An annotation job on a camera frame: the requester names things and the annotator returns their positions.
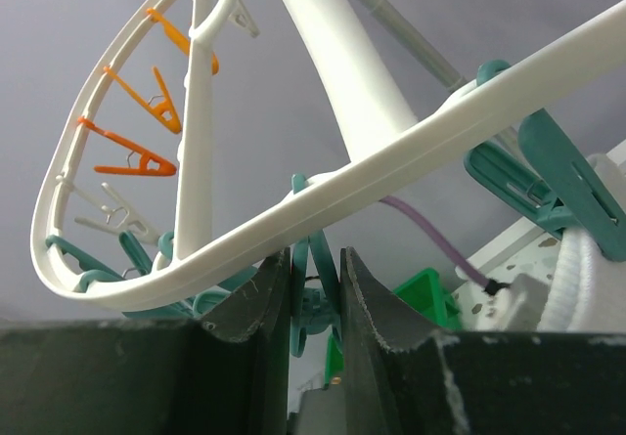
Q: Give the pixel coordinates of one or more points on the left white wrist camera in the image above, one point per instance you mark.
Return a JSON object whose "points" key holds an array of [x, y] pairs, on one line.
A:
{"points": [[517, 307]]}

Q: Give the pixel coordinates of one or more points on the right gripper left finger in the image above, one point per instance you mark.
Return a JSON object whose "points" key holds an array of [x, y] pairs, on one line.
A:
{"points": [[225, 373]]}

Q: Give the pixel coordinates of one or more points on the green plastic tray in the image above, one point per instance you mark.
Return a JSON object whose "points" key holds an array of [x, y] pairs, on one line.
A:
{"points": [[425, 294]]}

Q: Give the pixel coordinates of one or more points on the white metal drying rack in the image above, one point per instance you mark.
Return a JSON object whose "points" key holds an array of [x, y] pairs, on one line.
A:
{"points": [[416, 44]]}

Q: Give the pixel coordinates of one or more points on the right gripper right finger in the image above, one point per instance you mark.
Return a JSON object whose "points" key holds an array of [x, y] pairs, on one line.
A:
{"points": [[405, 375]]}

